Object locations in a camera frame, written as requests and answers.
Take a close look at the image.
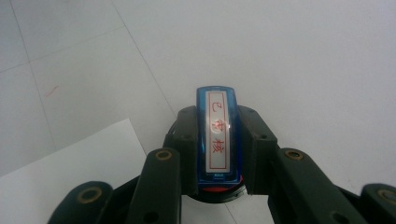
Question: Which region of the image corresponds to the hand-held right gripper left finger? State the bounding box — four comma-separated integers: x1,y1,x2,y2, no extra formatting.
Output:
125,105,200,224

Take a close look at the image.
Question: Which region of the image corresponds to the blue stamp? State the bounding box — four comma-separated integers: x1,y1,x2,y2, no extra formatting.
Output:
195,85,244,189

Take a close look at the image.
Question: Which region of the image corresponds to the white paper sheet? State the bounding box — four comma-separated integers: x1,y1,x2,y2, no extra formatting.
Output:
0,118,148,224

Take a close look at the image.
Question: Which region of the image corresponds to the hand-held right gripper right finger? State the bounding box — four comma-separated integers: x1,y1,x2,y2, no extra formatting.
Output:
237,105,369,224

